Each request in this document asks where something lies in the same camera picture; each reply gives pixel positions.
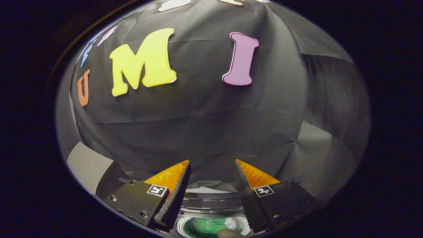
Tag black backdrop cloth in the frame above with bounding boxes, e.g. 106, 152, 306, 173
56, 0, 370, 202

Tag black washing machine lid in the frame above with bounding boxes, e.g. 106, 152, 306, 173
185, 180, 243, 195

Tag green shirt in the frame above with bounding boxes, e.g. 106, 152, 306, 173
193, 218, 232, 236

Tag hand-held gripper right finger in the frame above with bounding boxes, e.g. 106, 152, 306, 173
234, 159, 318, 233

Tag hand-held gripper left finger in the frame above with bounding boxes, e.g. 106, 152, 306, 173
104, 160, 192, 232

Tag dark grey washing machine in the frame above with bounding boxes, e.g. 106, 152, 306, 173
165, 193, 265, 238

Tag grey cabinet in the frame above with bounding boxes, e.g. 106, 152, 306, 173
67, 142, 131, 199

